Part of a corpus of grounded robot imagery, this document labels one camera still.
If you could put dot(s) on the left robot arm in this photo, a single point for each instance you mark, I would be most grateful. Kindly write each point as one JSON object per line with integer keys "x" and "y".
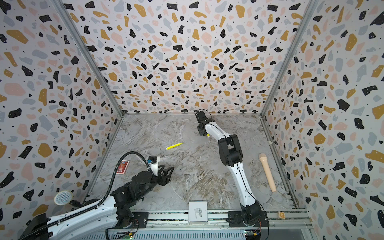
{"x": 99, "y": 215}

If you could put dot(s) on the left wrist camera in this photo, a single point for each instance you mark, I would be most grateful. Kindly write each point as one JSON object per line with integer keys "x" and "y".
{"x": 153, "y": 164}

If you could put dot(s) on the white box on rail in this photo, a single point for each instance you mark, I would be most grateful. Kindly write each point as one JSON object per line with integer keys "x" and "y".
{"x": 198, "y": 212}

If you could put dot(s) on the wooden rolling pin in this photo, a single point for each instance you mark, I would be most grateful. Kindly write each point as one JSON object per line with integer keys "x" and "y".
{"x": 264, "y": 160}

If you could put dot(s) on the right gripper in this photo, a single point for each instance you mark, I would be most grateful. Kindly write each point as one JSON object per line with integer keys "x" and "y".
{"x": 202, "y": 119}

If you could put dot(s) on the small wooden tag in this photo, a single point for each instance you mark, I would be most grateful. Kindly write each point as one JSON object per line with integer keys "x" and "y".
{"x": 281, "y": 215}

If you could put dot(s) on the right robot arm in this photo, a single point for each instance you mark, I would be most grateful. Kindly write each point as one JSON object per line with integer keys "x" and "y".
{"x": 231, "y": 156}

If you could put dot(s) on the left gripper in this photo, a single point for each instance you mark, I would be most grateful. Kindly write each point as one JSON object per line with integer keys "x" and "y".
{"x": 166, "y": 179}

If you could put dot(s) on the red card packet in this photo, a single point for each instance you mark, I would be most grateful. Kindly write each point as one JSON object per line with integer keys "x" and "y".
{"x": 122, "y": 168}

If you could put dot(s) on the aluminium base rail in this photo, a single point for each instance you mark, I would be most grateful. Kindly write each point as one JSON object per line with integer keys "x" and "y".
{"x": 275, "y": 224}

